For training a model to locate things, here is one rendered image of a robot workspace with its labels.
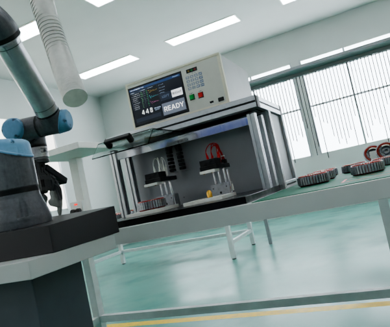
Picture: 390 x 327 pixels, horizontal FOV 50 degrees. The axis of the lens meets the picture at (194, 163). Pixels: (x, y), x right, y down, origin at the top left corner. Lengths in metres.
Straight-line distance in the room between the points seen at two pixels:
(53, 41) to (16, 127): 1.69
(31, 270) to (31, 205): 0.22
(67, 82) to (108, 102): 6.74
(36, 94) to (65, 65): 1.59
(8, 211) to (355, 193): 0.86
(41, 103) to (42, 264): 0.59
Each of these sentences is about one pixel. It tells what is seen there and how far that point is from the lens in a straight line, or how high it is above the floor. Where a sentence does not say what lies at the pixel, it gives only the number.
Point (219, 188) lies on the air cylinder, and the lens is 1.64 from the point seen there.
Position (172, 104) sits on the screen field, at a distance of 1.73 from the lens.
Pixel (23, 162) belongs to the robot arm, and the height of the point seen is 0.98.
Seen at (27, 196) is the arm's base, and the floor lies 0.89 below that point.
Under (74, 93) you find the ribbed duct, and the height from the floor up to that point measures 1.59.
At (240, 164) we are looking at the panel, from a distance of 1.74.
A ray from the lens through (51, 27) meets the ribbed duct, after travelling 3.19.
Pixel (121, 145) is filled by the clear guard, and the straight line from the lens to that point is 1.53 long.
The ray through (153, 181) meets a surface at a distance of 1.67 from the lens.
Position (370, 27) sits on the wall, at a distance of 8.09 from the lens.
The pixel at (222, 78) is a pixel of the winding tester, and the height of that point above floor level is 1.21.
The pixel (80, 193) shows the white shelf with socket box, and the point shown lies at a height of 0.95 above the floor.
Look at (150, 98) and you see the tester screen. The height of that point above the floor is 1.23.
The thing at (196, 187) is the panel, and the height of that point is 0.83.
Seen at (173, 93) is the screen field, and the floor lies 1.22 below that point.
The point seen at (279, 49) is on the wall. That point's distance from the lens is 8.21.
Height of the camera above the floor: 0.82
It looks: 4 degrees up
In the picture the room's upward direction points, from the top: 12 degrees counter-clockwise
